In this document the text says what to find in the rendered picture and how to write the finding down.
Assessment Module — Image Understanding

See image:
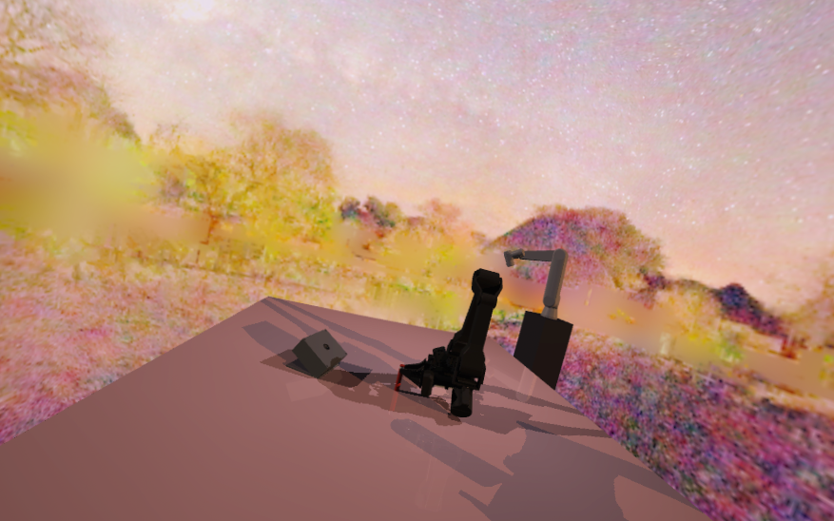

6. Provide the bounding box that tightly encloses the red peg with white band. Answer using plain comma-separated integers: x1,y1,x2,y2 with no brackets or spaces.
395,364,404,391

